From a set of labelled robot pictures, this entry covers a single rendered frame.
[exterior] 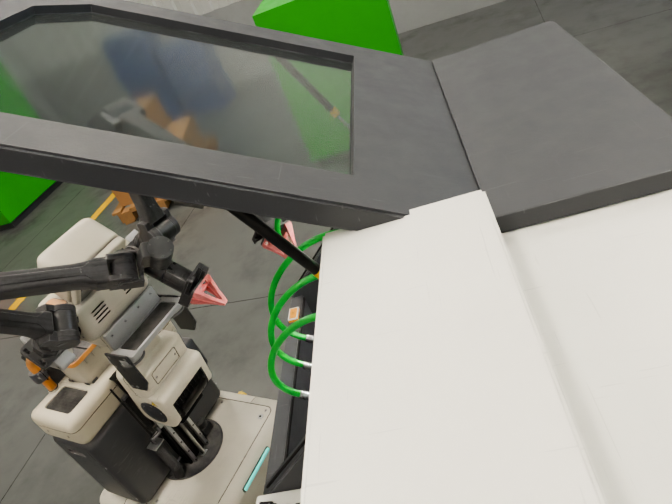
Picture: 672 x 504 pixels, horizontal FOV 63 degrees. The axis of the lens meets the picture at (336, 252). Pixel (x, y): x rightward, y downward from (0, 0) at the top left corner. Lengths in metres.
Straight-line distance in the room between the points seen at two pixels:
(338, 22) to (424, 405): 3.91
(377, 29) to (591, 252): 3.68
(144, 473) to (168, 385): 0.50
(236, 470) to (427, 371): 1.81
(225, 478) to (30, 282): 1.25
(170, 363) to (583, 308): 1.52
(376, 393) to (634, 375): 0.24
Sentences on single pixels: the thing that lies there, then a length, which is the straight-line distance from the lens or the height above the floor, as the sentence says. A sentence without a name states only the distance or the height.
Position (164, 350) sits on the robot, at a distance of 1.92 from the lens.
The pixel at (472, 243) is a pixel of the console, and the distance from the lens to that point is 0.63.
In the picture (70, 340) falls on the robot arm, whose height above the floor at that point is 1.22.
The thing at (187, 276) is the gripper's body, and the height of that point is 1.32.
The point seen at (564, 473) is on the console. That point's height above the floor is 1.55.
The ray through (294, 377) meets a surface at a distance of 1.45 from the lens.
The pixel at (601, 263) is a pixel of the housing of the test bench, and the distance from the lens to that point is 0.71.
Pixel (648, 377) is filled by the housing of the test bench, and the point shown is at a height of 1.47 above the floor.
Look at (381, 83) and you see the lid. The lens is 1.16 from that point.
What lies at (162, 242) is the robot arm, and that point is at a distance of 1.26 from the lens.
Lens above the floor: 1.93
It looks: 33 degrees down
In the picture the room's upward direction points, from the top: 23 degrees counter-clockwise
